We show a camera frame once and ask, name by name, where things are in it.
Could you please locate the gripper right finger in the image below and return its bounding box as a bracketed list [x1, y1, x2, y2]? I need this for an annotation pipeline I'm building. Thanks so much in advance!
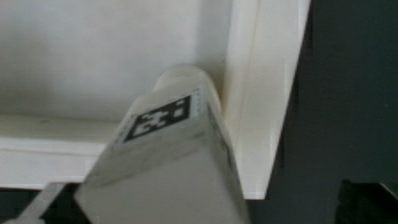
[335, 180, 398, 224]

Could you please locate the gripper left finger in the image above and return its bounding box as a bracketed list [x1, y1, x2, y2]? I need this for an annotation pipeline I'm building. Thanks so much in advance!
[11, 183, 67, 224]

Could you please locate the white table leg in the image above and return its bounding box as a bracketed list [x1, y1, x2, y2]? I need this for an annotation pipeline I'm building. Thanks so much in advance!
[75, 65, 251, 224]

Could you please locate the white square table top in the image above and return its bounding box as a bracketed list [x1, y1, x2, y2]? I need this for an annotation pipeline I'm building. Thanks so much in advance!
[0, 0, 314, 200]

